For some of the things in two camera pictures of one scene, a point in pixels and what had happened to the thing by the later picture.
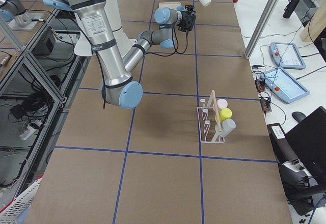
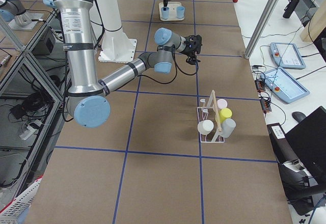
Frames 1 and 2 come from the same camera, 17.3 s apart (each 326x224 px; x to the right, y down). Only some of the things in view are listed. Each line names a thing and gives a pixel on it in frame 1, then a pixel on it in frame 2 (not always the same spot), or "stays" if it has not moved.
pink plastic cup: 222,103 stays
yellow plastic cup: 225,113 stays
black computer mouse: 298,116 stays
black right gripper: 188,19 -> 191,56
